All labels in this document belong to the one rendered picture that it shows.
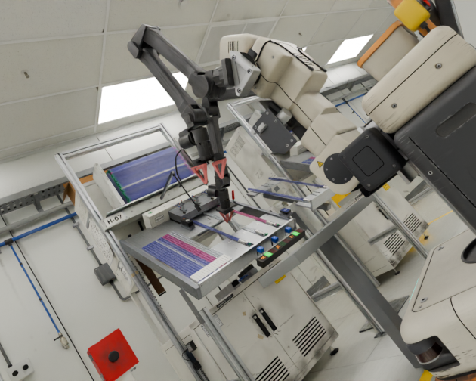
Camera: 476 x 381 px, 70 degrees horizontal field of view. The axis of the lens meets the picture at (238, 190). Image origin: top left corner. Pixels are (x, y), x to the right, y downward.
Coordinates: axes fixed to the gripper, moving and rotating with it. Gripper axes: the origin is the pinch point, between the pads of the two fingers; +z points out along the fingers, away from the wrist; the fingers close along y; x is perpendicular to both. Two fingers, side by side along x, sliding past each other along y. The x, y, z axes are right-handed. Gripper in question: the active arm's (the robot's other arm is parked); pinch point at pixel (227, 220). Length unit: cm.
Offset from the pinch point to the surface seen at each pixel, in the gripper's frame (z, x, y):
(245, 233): 0.8, 17.6, 4.2
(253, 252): 1.0, 32.2, 13.7
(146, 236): 1.6, -30.0, 36.8
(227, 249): 0.7, 19.8, 19.7
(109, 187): -24, -58, 38
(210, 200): -4.4, -22.2, -6.6
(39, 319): 95, -152, 92
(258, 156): 1, -62, -96
